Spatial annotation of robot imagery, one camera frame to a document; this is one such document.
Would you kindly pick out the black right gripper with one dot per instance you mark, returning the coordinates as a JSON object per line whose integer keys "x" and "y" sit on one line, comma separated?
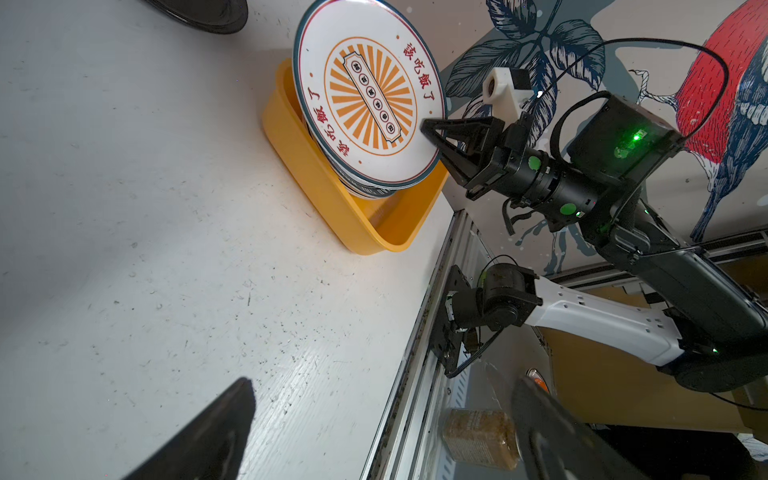
{"x": 497, "y": 159}

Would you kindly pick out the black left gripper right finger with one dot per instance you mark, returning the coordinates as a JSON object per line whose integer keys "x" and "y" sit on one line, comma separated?
{"x": 554, "y": 445}

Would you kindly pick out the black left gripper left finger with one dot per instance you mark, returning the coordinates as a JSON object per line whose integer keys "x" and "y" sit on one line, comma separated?
{"x": 212, "y": 445}

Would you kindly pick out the green rim plate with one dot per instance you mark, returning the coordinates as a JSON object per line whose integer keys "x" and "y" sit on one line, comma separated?
{"x": 355, "y": 187}

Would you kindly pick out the orange sunburst plate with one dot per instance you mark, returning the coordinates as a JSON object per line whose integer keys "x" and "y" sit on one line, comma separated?
{"x": 366, "y": 81}

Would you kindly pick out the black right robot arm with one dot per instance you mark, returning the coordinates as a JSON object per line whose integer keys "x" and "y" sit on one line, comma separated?
{"x": 712, "y": 336}

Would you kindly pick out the yellow plastic bin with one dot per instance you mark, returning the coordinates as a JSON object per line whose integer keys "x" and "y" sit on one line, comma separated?
{"x": 364, "y": 226}

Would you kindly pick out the brown sponge block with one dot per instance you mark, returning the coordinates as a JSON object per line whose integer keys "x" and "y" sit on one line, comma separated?
{"x": 484, "y": 438}

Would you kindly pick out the small black plate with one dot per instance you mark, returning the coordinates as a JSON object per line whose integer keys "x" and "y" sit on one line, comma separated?
{"x": 222, "y": 17}

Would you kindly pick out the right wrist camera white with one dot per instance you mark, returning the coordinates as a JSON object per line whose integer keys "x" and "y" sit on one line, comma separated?
{"x": 505, "y": 90}

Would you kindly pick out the aluminium rail base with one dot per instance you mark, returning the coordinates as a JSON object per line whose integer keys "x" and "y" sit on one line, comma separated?
{"x": 407, "y": 443}

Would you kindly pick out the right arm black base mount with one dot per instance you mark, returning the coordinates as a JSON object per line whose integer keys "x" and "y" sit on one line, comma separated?
{"x": 455, "y": 312}

